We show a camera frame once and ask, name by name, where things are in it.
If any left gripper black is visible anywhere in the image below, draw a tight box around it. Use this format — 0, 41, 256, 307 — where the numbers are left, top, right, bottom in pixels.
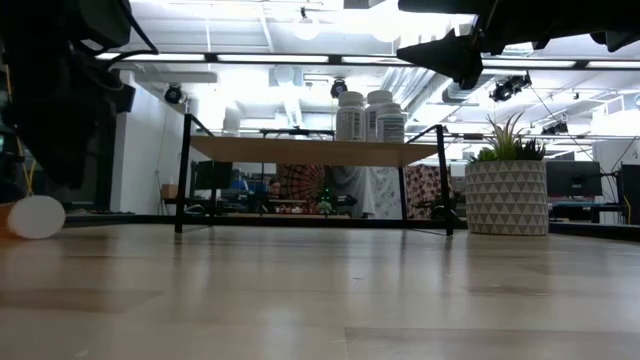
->
0, 54, 137, 194

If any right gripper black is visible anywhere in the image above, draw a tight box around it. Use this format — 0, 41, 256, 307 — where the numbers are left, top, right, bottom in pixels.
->
397, 0, 591, 90

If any large white medicine bottle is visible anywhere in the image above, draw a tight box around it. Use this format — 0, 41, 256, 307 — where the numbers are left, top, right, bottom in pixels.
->
364, 89, 395, 143

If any white bottle with colourful label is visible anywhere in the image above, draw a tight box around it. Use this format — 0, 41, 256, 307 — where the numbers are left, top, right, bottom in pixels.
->
375, 101, 407, 144

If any amber bottle with white cap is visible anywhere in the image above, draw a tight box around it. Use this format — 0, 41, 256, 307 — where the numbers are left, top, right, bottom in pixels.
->
0, 194, 67, 240

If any white melatonin bottle blue label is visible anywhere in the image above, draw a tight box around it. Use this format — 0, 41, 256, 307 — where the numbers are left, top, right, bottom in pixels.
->
335, 90, 367, 143

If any wooden shelf with black legs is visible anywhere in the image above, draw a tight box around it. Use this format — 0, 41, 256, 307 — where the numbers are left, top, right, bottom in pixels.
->
173, 113, 455, 237

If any red patterned cloth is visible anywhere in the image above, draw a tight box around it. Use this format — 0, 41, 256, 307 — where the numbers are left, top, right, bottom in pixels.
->
403, 163, 454, 220

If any white floral cloth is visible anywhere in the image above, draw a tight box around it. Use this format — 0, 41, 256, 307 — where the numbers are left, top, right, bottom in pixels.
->
369, 166, 401, 220

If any succulent in triangle-patterned pot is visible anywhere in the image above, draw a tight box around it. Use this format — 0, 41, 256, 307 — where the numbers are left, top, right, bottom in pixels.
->
463, 110, 550, 237

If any black monitor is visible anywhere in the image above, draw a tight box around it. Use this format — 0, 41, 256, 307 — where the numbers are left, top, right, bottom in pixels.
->
193, 160, 235, 192
618, 163, 640, 226
545, 159, 604, 199

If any grey cloth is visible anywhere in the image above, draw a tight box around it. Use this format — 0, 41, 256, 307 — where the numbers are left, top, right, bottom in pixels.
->
327, 165, 377, 219

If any overhead bar with light strips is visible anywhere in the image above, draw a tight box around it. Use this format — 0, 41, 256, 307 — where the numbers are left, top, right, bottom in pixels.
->
94, 49, 640, 71

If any small green plant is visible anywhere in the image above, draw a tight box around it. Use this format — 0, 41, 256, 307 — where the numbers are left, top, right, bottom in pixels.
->
317, 187, 335, 216

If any mandala tapestry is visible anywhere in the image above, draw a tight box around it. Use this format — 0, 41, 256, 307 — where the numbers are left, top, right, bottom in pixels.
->
276, 163, 329, 214

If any person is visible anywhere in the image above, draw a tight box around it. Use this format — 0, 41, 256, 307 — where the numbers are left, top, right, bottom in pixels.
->
264, 178, 285, 214

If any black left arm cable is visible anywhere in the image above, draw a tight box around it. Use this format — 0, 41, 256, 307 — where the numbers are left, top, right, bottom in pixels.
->
99, 0, 160, 69

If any black aluminium table frame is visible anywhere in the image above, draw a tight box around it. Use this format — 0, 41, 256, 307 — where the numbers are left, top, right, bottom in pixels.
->
64, 212, 640, 244

